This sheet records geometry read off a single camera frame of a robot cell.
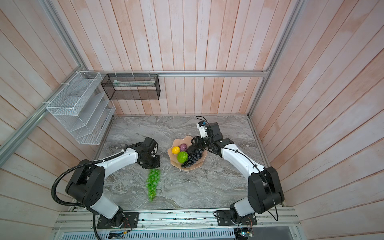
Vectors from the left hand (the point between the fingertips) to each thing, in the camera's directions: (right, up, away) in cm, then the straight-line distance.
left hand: (158, 168), depth 88 cm
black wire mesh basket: (-22, +54, +16) cm, 61 cm away
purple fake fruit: (+14, +12, +6) cm, 20 cm away
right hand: (+22, +17, -2) cm, 28 cm away
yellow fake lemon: (+10, +10, +4) cm, 15 cm away
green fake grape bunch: (-2, -6, -5) cm, 8 cm away
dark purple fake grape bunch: (+21, +6, +1) cm, 22 cm away
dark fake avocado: (+20, +10, +6) cm, 23 cm away
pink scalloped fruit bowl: (+8, +5, +4) cm, 10 cm away
